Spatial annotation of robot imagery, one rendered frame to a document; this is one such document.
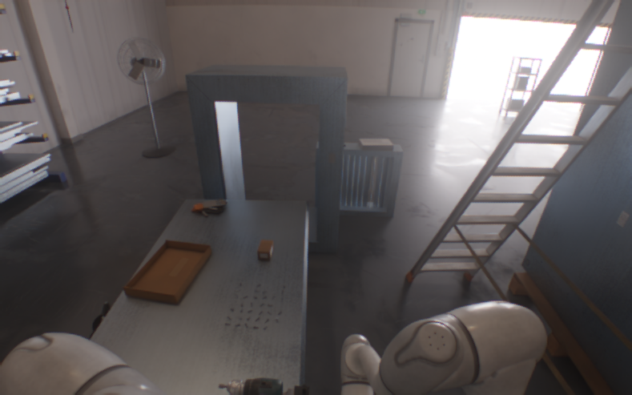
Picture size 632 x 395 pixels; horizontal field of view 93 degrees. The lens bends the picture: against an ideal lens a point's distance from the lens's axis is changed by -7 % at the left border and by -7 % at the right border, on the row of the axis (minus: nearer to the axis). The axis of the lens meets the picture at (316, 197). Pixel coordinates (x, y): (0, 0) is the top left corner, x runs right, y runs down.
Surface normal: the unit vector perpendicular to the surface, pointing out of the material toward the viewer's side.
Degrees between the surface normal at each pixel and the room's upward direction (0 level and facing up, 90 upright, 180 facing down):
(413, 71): 90
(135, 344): 0
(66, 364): 6
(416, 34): 90
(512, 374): 70
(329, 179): 90
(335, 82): 90
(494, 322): 9
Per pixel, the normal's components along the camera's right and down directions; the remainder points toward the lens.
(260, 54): -0.05, 0.48
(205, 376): 0.02, -0.88
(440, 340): -0.06, -0.66
